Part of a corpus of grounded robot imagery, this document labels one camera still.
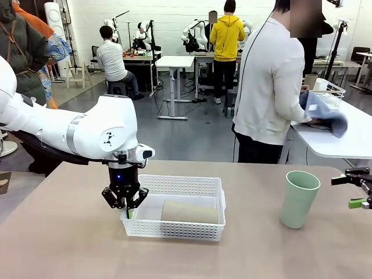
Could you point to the white tower fan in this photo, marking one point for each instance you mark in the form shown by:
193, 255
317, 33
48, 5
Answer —
55, 17

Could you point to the person in yellow hoodie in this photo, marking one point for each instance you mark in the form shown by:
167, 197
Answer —
226, 37

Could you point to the grey plastic stool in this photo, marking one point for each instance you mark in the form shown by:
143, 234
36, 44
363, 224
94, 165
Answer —
229, 100
116, 87

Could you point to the white round stand base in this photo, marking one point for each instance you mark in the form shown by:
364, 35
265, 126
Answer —
8, 146

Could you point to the white side table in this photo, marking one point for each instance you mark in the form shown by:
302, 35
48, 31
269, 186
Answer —
348, 145

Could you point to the wood top work desk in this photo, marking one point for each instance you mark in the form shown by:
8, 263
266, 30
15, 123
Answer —
142, 59

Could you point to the black office chair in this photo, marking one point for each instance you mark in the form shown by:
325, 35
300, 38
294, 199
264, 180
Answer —
94, 52

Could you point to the person in green puffer jacket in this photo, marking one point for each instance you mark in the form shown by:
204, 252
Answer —
23, 52

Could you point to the seated person in white shirt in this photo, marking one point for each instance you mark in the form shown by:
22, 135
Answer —
110, 64

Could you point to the pale green tall cup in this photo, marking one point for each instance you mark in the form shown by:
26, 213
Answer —
298, 203

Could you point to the wooden top table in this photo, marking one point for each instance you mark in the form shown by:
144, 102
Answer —
348, 64

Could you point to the person's right forearm white sleeve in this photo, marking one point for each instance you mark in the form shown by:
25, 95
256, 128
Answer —
300, 117

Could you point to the white height-adjustable desk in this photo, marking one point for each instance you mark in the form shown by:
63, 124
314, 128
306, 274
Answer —
174, 61

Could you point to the black tripod stand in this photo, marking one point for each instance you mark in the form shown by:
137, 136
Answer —
76, 68

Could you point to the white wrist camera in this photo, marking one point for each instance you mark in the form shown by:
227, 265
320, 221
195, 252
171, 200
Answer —
146, 152

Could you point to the black light stand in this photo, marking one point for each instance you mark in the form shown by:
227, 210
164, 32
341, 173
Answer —
334, 58

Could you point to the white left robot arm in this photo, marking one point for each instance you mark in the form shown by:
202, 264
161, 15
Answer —
87, 128

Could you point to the person's left hand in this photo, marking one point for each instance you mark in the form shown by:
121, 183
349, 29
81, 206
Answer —
304, 88

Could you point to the white wooden step stool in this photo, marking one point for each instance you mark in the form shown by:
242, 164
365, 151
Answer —
69, 74

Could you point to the mannequin in orange blue clothes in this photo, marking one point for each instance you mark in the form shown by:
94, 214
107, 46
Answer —
58, 48

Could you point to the white cup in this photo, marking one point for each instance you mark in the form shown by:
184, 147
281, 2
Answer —
321, 85

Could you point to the person in white cardigan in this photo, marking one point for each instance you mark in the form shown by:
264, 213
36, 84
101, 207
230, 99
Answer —
267, 87

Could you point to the person in black clothes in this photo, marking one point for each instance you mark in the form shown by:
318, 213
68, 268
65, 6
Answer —
310, 55

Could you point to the white frame work desk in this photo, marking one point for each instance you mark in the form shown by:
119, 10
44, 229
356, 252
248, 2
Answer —
200, 59

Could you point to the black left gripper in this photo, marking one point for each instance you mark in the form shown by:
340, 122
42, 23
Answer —
123, 180

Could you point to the blue towel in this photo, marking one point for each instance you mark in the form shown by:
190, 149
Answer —
328, 116

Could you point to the white perforated plastic basket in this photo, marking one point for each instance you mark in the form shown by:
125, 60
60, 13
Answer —
174, 231

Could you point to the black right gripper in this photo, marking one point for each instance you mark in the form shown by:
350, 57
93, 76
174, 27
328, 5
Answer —
369, 194

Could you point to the person in dark top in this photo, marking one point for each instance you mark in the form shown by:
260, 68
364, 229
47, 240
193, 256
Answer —
213, 17

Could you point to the white lab robot arm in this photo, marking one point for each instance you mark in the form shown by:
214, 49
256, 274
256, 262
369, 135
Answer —
247, 24
143, 27
109, 21
186, 30

